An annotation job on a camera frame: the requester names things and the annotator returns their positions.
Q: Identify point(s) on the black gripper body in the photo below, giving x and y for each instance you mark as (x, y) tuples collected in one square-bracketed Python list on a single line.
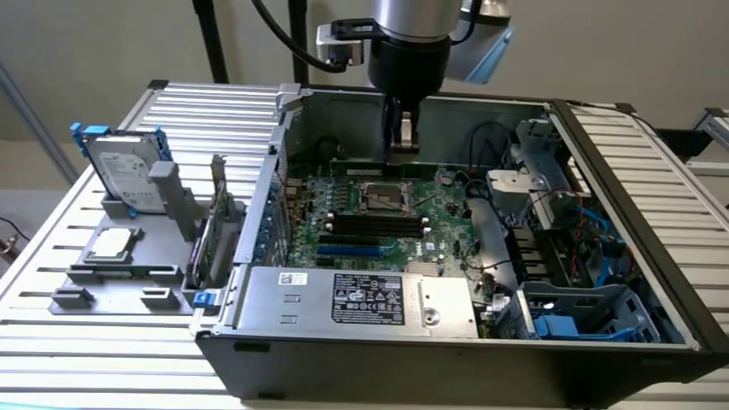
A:
[(407, 66)]

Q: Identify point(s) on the green RAM stick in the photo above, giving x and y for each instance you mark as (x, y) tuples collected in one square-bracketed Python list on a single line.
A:
[(123, 271), (353, 168)]

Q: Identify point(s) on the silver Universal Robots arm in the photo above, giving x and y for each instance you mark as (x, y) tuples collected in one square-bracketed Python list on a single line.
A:
[(419, 17)]

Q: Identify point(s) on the black RAM slot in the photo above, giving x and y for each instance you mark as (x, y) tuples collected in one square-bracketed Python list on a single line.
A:
[(379, 215), (377, 226), (379, 220), (377, 231)]

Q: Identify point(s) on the black expansion slot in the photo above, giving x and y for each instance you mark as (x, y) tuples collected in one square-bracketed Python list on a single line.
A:
[(348, 240)]

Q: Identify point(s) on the long blue expansion slot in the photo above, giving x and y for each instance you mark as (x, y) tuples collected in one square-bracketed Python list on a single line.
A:
[(348, 250)]

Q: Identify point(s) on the CPU socket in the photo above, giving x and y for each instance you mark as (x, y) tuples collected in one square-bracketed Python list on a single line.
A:
[(383, 194)]

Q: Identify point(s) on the black stand pole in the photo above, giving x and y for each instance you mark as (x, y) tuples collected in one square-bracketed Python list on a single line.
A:
[(299, 40), (212, 40)]

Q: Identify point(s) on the metal drive cage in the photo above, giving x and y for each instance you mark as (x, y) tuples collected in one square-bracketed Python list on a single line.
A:
[(541, 149)]

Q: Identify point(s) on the green motherboard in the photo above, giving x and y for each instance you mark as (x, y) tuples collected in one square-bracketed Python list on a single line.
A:
[(364, 252)]

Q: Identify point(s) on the silver chipset heat sink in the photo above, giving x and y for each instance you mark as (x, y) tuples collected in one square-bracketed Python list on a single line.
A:
[(424, 270)]

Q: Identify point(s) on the graphics card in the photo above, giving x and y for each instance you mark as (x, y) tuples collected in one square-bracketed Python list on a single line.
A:
[(215, 230)]

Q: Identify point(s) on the grey parts rack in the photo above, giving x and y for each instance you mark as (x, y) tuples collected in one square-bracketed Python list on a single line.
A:
[(171, 205)]

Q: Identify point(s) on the silver power supply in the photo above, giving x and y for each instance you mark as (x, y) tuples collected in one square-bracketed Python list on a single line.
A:
[(319, 305)]

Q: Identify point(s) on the hard disk with blue carrier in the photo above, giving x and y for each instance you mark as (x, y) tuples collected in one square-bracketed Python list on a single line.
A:
[(125, 171)]

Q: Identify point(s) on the blue case latch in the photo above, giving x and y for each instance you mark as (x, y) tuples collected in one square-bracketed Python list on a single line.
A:
[(205, 299)]

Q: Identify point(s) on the blue and grey disk bay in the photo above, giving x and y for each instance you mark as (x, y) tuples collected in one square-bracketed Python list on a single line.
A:
[(581, 314)]

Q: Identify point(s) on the silver CPU chip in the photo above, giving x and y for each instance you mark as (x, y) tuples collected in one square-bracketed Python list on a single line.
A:
[(116, 242)]

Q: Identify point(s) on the black open PC case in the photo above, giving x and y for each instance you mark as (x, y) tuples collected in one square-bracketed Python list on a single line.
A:
[(399, 371)]

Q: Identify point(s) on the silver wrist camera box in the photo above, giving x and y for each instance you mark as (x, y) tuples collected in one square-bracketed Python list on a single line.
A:
[(336, 45)]

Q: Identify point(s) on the grey air duct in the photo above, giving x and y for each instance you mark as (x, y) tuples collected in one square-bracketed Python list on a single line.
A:
[(489, 239)]

